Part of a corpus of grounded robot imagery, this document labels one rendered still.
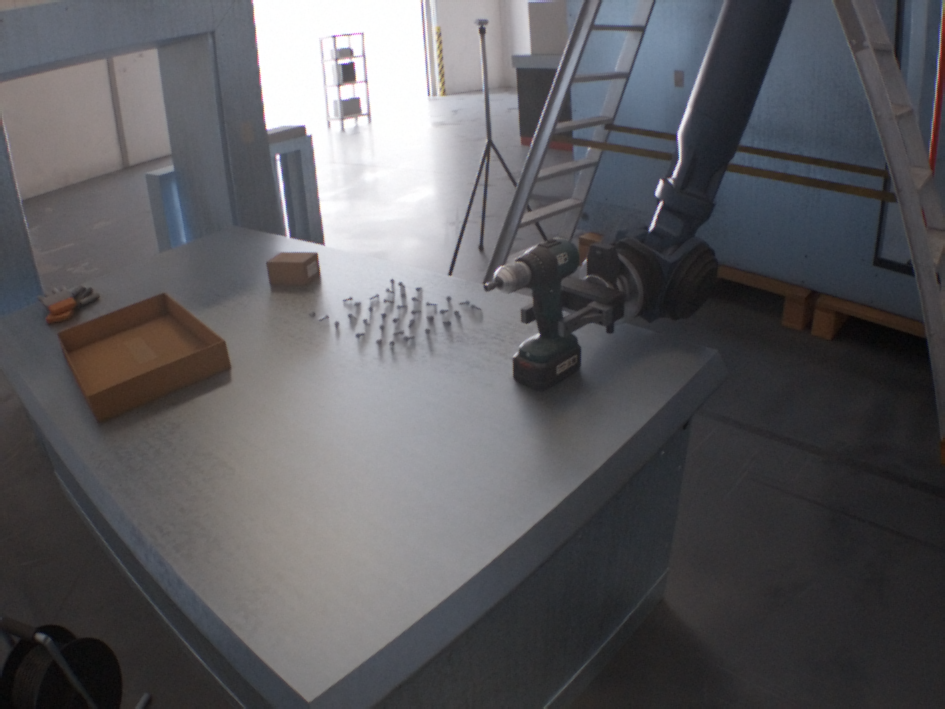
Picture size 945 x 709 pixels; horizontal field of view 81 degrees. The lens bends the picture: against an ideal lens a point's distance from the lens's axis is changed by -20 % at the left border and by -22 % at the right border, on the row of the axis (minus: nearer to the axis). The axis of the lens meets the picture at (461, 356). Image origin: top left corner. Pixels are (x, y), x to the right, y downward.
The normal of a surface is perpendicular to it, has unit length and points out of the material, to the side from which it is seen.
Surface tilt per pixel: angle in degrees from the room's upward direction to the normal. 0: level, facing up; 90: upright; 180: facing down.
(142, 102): 90
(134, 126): 90
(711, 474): 0
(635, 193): 90
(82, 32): 90
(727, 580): 0
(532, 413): 0
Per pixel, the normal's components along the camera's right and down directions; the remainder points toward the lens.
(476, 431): -0.07, -0.89
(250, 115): 0.70, 0.28
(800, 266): -0.71, 0.36
